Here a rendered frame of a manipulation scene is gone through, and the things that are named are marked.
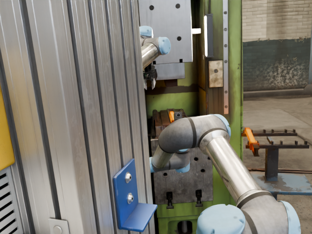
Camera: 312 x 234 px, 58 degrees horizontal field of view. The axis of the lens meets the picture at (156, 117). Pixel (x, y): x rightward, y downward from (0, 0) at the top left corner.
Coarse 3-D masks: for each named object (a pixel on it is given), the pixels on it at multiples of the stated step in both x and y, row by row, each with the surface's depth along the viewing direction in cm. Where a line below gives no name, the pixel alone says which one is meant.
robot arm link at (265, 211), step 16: (192, 128) 101; (208, 128) 100; (224, 128) 103; (208, 144) 98; (224, 144) 95; (224, 160) 90; (240, 160) 90; (224, 176) 88; (240, 176) 84; (240, 192) 80; (256, 192) 77; (240, 208) 77; (256, 208) 73; (272, 208) 73; (288, 208) 73; (256, 224) 69; (272, 224) 69; (288, 224) 70
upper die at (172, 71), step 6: (156, 66) 170; (162, 66) 170; (168, 66) 170; (174, 66) 170; (180, 66) 170; (162, 72) 171; (168, 72) 171; (174, 72) 171; (180, 72) 171; (156, 78) 172; (162, 78) 172; (168, 78) 172; (174, 78) 172
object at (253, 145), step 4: (248, 128) 174; (248, 132) 166; (248, 136) 159; (252, 136) 159; (252, 140) 153; (252, 144) 146; (256, 144) 143; (252, 148) 147; (256, 148) 138; (256, 152) 139
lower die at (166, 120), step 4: (172, 108) 219; (160, 112) 216; (164, 112) 211; (168, 112) 206; (160, 116) 205; (164, 116) 200; (168, 116) 199; (156, 120) 194; (160, 120) 193; (164, 120) 188; (168, 120) 188; (156, 124) 183; (160, 124) 183; (164, 124) 179; (168, 124) 179; (156, 128) 179; (160, 128) 179; (164, 128) 179; (156, 132) 180; (160, 132) 180
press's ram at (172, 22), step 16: (144, 0) 161; (160, 0) 162; (176, 0) 162; (144, 16) 163; (160, 16) 164; (176, 16) 164; (160, 32) 166; (176, 32) 166; (192, 32) 184; (176, 48) 168
